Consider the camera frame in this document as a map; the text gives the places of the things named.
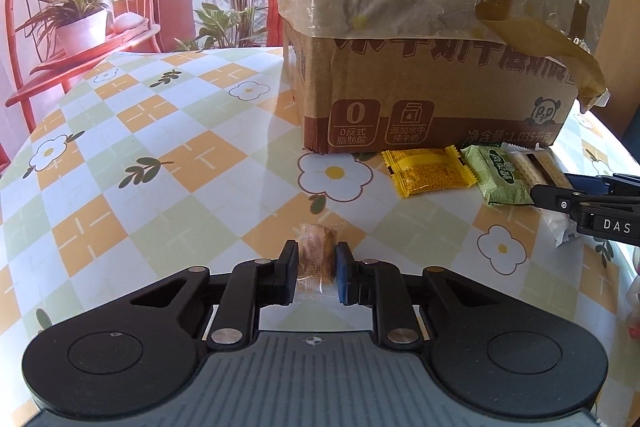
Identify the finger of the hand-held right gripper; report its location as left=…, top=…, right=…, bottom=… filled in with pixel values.
left=530, top=184, right=592, bottom=228
left=565, top=173, right=640, bottom=198

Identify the plain white packet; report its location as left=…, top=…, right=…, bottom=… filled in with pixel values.
left=542, top=207, right=581, bottom=249

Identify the pale pink object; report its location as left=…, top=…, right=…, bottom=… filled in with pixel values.
left=624, top=252, right=640, bottom=340

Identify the cardboard box with plastic cover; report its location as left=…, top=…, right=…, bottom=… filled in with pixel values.
left=276, top=0, right=613, bottom=155

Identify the green cake packet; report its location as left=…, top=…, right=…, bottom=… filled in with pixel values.
left=460, top=144, right=533, bottom=206

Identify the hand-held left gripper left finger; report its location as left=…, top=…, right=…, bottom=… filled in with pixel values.
left=131, top=239, right=299, bottom=351

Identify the clear brown candy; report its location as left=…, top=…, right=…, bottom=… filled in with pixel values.
left=296, top=222, right=340, bottom=297

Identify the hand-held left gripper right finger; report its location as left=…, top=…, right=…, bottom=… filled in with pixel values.
left=336, top=241, right=493, bottom=351

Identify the checked floral tablecloth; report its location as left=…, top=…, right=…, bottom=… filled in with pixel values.
left=0, top=47, right=640, bottom=427

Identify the clear cracker packet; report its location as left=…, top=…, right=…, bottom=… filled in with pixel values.
left=502, top=144, right=573, bottom=190

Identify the yellow candy packet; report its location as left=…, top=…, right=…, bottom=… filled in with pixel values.
left=382, top=146, right=476, bottom=199

